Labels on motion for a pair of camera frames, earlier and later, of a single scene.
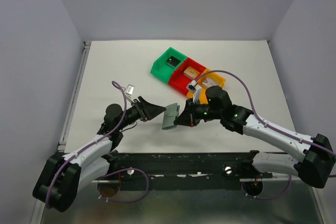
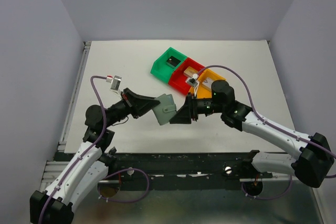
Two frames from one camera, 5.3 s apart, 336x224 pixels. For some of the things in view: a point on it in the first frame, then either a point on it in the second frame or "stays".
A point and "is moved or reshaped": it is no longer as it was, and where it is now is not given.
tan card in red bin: (191, 72) stays
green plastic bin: (160, 70) stays
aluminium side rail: (62, 143) stays
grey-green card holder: (170, 114) is moved or reshaped
